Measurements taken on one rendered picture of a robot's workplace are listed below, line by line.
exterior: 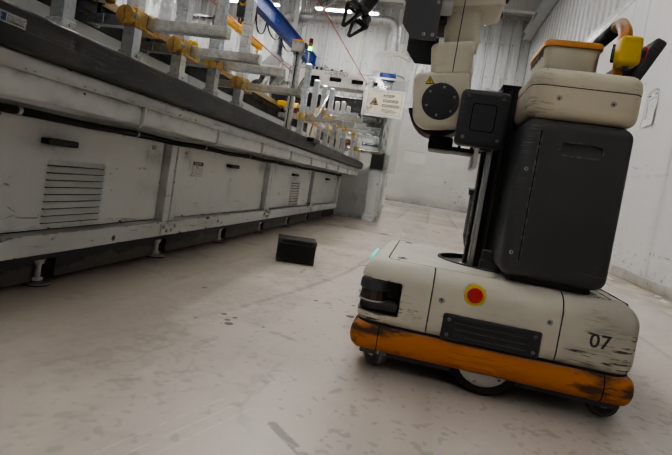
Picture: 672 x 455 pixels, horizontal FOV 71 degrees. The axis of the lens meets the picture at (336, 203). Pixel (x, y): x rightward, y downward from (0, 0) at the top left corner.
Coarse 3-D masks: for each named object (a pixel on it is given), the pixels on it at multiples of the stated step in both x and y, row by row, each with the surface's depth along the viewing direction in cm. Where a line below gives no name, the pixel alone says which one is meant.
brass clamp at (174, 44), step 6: (174, 36) 152; (168, 42) 152; (174, 42) 152; (180, 42) 152; (186, 42) 155; (168, 48) 152; (174, 48) 152; (180, 48) 152; (186, 48) 155; (186, 54) 156; (186, 60) 163; (192, 60) 161; (198, 60) 164
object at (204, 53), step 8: (144, 48) 161; (152, 48) 161; (160, 48) 160; (192, 48) 158; (200, 48) 158; (208, 48) 157; (192, 56) 160; (200, 56) 158; (208, 56) 157; (216, 56) 156; (224, 56) 156; (232, 56) 155; (240, 56) 155; (248, 56) 154; (256, 56) 154; (256, 64) 156
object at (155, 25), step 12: (96, 24) 138; (108, 24) 136; (156, 24) 133; (168, 24) 132; (180, 24) 132; (192, 24) 131; (204, 24) 130; (204, 36) 132; (216, 36) 130; (228, 36) 131
